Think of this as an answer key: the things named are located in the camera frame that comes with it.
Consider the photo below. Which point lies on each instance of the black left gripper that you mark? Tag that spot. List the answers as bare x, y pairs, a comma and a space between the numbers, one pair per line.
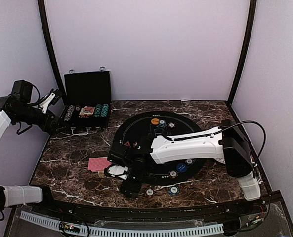
52, 129

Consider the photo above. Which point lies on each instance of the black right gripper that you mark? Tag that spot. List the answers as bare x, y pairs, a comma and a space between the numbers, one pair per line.
131, 190

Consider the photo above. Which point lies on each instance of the brown white chip stack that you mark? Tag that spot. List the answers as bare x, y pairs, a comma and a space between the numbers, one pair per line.
149, 192

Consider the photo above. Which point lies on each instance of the green blue chip stack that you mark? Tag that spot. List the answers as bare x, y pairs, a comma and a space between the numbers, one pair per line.
173, 190

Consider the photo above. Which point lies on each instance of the green chips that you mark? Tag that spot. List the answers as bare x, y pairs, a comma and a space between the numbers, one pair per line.
189, 161
162, 124

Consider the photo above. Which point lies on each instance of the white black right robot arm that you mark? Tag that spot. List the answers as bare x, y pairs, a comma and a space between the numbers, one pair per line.
224, 142

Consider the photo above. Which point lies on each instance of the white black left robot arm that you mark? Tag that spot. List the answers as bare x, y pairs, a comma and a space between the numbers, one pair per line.
12, 111

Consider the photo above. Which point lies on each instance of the blue orange chip row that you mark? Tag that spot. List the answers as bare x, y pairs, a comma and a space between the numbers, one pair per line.
69, 113

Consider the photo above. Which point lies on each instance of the red dice set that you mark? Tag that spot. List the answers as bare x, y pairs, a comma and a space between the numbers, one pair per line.
84, 117

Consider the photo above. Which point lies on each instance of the cased playing card deck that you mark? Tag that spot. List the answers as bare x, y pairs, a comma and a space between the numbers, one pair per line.
82, 112

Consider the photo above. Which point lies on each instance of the clear round dealer button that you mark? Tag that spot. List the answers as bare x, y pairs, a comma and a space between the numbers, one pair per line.
88, 108

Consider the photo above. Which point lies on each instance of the red backed card deck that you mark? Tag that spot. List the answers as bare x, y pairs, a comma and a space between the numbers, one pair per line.
97, 165

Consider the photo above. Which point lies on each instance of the green chip row left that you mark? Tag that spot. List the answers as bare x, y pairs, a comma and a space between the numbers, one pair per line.
97, 110

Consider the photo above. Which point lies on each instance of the green chip row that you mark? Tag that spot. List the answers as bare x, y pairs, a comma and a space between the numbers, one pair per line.
104, 110
97, 110

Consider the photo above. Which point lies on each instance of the black poker chip case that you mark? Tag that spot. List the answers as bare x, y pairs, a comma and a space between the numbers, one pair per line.
87, 89

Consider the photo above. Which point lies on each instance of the green chip row right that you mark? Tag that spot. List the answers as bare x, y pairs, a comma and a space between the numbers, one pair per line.
104, 110

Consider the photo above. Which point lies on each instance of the blue small blind button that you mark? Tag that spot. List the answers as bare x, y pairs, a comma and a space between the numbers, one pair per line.
181, 168

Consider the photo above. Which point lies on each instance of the round black poker mat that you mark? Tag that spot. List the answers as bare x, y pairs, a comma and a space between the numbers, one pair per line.
136, 127

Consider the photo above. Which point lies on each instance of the orange big blind button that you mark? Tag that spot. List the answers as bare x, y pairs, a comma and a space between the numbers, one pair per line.
155, 121

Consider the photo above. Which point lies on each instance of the floral patterned ceramic plate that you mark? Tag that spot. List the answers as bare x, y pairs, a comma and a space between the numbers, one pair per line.
220, 160

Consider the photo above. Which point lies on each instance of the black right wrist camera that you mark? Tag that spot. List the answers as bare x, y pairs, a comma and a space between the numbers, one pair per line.
120, 154

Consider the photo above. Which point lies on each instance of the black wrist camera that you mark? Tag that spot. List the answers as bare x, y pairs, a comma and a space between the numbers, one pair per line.
120, 154
23, 90

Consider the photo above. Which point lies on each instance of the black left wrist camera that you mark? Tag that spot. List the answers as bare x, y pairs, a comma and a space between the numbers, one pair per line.
23, 90

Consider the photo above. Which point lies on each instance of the white slotted cable duct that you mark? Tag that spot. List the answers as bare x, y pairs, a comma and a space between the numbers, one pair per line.
104, 229

